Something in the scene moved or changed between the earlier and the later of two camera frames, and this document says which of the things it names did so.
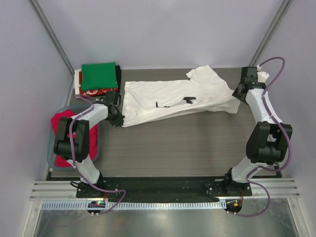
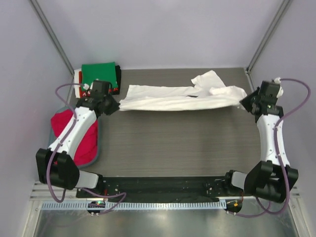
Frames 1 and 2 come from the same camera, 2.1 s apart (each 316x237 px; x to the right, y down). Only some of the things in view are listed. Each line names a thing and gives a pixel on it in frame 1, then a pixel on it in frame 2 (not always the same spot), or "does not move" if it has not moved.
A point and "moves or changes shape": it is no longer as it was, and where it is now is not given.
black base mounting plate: [165, 187] does not move
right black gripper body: [236, 94] → [248, 102]
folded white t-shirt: [76, 81] does not move
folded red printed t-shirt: [92, 92] does not move
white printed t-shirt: [150, 101] moves or changes shape
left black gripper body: [117, 118] → [111, 105]
